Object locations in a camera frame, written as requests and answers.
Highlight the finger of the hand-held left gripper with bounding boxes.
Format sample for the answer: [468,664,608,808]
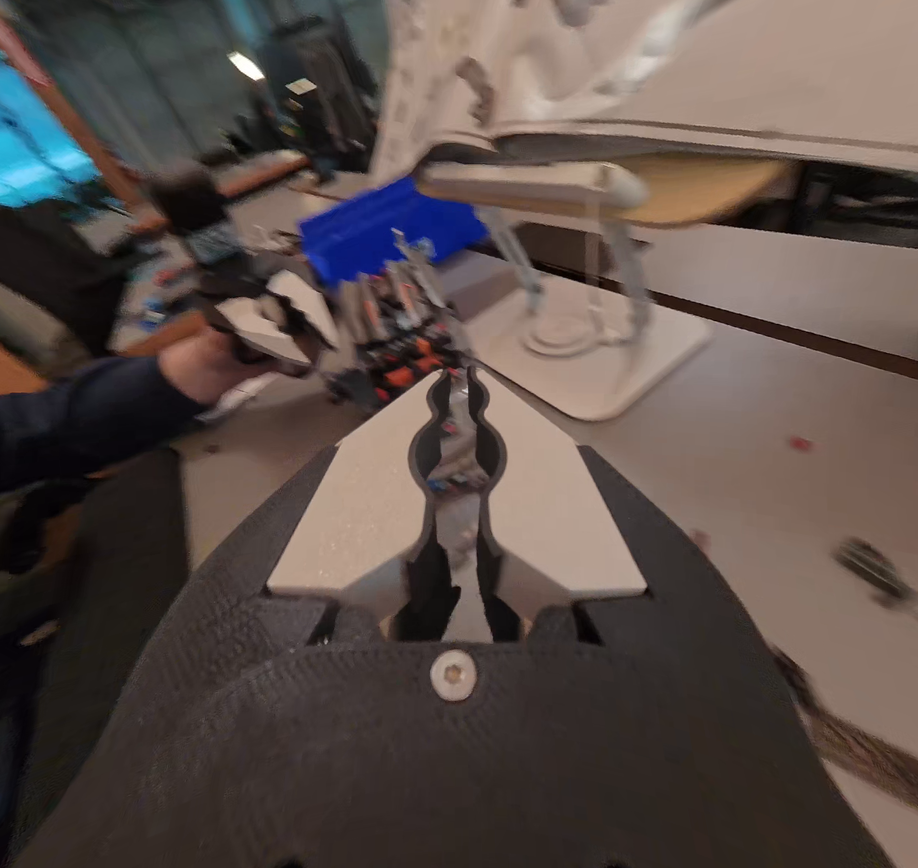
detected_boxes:
[267,269,339,351]
[212,296,317,377]

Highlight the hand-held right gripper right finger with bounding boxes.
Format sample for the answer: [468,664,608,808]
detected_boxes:
[466,366,648,641]

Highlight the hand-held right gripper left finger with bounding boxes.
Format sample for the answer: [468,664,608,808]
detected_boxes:
[267,369,453,643]

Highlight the grey lego car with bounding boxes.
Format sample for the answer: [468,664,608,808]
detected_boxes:
[323,233,489,518]

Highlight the person's left forearm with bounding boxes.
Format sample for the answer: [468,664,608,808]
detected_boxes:
[0,355,205,492]

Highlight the person's left hand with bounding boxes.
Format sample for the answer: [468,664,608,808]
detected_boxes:
[159,326,277,406]

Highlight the blue plastic bin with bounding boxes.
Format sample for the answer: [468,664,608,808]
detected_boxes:
[297,176,489,288]

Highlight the black high-back chair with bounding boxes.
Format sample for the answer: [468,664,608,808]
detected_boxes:
[0,201,130,356]

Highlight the white book stand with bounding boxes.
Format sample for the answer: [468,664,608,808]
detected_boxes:
[416,154,797,421]

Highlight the paned glass window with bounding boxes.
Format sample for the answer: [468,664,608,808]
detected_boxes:
[0,58,101,209]

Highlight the black mesh office chair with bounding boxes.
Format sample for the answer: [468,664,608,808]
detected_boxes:
[0,445,191,740]

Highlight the person's body in dark clothing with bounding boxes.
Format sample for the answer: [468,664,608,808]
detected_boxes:
[0,624,51,868]

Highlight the instruction booklet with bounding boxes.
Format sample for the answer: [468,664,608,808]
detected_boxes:
[369,0,918,181]

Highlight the thin wooden post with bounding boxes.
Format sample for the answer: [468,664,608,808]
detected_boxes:
[0,15,141,206]

